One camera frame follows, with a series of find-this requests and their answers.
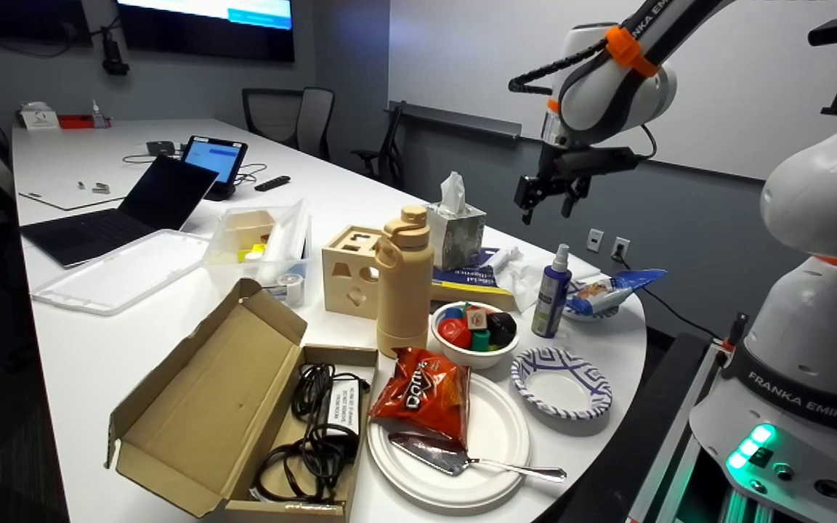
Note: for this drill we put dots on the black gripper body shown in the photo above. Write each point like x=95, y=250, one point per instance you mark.
x=583, y=167

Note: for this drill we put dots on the white cloth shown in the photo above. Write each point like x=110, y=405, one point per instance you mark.
x=522, y=277

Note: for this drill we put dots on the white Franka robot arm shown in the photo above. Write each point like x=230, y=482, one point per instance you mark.
x=623, y=90

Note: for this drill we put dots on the blue Artificial Intelligence book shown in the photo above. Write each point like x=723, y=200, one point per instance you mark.
x=466, y=286

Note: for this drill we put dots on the blue patterned paper plate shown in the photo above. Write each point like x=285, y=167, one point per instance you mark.
x=564, y=388

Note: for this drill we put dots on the plain white plate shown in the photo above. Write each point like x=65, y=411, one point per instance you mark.
x=496, y=424

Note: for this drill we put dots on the grey tissue box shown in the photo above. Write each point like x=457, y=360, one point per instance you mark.
x=464, y=237

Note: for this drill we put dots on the blue pretzel crisps bag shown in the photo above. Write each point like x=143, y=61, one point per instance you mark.
x=623, y=282

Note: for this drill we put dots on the blue spray bottle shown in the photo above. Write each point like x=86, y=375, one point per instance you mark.
x=551, y=299

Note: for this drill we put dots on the blue white cracker bag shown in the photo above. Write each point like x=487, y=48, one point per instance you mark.
x=623, y=305

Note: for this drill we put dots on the white letter cube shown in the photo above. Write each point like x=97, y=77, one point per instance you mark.
x=479, y=314

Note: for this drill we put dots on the black toy block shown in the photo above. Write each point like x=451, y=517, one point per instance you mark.
x=503, y=330

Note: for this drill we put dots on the green toy block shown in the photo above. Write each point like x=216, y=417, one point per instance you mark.
x=482, y=338

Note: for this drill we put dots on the red toy block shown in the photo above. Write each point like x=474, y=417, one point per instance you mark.
x=455, y=333

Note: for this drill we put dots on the wooden block toy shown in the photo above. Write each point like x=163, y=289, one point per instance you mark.
x=406, y=292

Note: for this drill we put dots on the dark office chair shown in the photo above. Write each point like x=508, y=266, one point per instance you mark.
x=378, y=155

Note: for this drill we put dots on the white bowl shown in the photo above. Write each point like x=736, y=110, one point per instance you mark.
x=479, y=354

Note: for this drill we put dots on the wooden shape sorter box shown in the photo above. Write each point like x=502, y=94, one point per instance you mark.
x=347, y=272

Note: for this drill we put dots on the red Doritos chip bag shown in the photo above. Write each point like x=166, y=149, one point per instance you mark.
x=424, y=392

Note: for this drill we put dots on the grey mesh office chair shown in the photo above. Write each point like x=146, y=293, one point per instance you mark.
x=275, y=115
x=317, y=116

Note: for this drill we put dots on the black slim remote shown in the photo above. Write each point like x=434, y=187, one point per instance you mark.
x=271, y=181

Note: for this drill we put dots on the metal spoon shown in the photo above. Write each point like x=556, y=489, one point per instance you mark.
x=438, y=453

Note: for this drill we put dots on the black power adapter white label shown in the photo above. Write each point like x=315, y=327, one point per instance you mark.
x=345, y=405

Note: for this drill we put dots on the clear plastic container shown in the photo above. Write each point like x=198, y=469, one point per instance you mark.
x=245, y=237

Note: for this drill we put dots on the black tablet blue screen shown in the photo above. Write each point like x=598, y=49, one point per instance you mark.
x=214, y=157

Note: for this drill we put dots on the black laptop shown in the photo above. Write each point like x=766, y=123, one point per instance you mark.
x=158, y=193

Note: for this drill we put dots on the open cardboard box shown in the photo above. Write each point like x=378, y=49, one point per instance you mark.
x=206, y=388

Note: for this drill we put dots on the black pouch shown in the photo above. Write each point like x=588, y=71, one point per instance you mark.
x=161, y=149

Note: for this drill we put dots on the clear plastic lid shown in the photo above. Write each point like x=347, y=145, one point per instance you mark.
x=117, y=277

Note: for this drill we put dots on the black webcam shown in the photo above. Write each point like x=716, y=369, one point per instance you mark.
x=114, y=54

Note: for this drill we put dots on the red flat box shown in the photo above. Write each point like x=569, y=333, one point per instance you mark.
x=86, y=119

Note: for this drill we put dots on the white papers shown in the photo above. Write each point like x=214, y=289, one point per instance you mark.
x=59, y=197

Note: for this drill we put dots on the white tissue pack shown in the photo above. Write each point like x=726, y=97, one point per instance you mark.
x=38, y=116

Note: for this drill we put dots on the white wall outlet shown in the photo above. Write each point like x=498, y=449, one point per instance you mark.
x=598, y=240
x=621, y=247

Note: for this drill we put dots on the wall TV screen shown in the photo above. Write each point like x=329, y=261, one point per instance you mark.
x=206, y=29

